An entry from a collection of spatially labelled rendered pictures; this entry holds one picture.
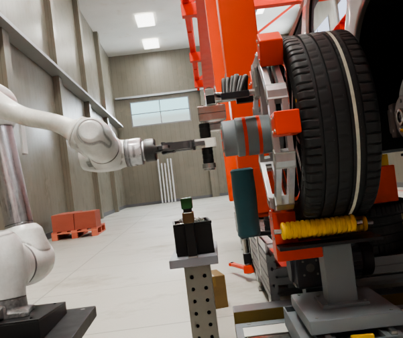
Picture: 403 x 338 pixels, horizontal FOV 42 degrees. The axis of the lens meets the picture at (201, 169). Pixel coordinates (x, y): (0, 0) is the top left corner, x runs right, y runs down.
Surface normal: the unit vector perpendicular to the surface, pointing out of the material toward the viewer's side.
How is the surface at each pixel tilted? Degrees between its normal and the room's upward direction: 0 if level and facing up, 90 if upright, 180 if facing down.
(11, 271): 86
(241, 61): 90
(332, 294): 90
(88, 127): 81
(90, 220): 90
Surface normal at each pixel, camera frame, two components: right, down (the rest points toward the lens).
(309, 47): -0.10, -0.72
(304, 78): -0.07, -0.40
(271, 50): 0.05, 0.55
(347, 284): -0.02, -0.02
